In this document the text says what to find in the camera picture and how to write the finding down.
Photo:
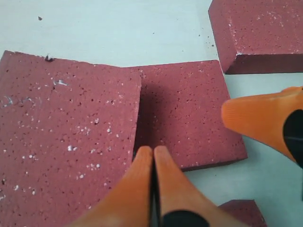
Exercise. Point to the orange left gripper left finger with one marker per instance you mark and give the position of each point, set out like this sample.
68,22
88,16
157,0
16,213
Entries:
128,204

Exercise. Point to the red brick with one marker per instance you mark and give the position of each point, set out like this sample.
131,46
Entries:
67,132
246,211
180,108

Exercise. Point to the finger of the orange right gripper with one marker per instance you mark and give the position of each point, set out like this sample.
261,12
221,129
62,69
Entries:
273,119

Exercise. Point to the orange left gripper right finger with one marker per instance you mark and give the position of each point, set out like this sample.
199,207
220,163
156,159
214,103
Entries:
180,203

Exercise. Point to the back row left brick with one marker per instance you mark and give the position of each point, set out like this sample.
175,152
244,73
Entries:
258,36

